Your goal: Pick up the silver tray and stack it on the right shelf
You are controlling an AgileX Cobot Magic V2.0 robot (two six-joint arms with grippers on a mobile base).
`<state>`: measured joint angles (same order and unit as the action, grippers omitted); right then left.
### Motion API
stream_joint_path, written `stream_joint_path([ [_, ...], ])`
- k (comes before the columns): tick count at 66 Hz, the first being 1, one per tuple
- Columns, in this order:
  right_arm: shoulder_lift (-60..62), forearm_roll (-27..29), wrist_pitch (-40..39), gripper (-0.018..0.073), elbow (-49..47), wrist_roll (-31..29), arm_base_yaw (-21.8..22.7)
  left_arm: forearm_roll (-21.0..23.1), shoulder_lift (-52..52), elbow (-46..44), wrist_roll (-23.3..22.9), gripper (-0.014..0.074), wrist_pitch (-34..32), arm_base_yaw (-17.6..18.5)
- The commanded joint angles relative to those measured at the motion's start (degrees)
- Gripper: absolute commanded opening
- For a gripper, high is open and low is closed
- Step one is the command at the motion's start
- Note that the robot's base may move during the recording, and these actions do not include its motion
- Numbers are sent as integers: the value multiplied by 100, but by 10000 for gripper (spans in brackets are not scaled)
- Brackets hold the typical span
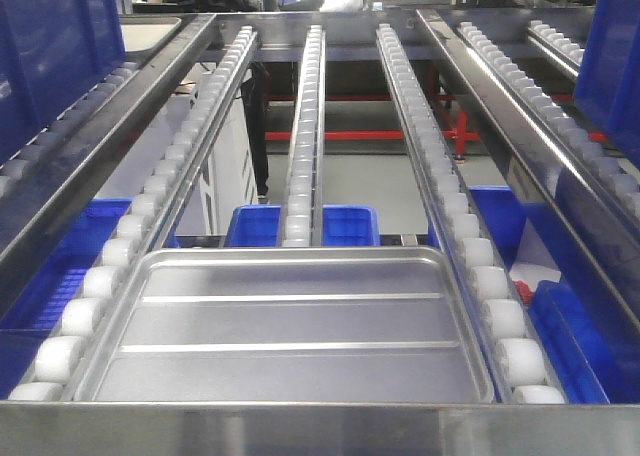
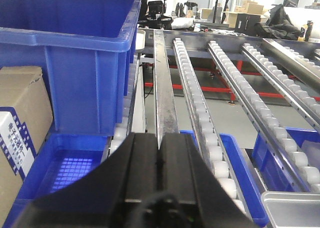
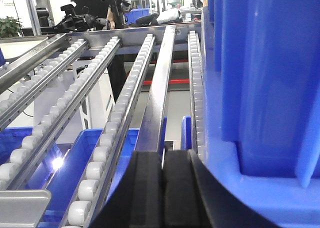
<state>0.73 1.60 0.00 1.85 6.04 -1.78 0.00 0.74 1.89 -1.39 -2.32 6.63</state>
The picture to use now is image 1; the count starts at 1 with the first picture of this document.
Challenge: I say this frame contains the ribbed silver metal tray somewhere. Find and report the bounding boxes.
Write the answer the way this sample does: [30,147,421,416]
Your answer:
[70,247,494,404]

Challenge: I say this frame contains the white tray far left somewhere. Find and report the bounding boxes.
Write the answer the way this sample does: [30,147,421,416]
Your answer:
[120,15,182,54]

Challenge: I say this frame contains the steel front shelf bar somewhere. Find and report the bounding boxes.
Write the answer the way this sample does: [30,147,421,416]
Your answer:
[1,402,639,455]

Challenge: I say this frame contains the middle white roller track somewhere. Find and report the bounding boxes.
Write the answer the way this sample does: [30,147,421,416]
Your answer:
[277,25,326,247]

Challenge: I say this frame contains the small blue bin below centre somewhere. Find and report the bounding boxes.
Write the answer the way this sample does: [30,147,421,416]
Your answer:
[225,204,380,248]

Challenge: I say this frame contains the blue bin lower right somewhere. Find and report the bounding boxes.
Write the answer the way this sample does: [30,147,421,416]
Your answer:
[468,187,639,404]

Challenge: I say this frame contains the blue bin lower left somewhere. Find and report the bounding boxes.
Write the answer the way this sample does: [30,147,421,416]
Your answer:
[1,199,131,401]

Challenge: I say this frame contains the far right roller track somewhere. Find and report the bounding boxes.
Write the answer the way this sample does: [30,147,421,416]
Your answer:
[458,21,639,217]

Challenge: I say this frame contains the blue bin upper right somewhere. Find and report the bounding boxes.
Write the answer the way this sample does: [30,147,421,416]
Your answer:
[574,0,639,165]

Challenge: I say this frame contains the far left roller track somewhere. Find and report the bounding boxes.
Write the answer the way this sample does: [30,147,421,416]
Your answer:
[1,62,137,198]

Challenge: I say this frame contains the blue bin upper left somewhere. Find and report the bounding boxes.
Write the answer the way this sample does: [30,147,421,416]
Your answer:
[1,0,125,160]

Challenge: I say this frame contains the red metal floor frame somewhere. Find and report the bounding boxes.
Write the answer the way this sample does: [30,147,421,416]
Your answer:
[266,60,480,159]

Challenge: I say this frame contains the steel divider rail left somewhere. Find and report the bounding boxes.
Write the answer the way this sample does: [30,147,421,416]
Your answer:
[1,14,214,312]

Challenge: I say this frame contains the steel divider rail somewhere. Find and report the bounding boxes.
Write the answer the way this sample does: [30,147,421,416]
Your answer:
[1,14,214,312]
[417,10,639,315]

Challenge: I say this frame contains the steel divider rail right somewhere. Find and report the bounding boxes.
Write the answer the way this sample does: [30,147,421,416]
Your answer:
[417,10,639,315]

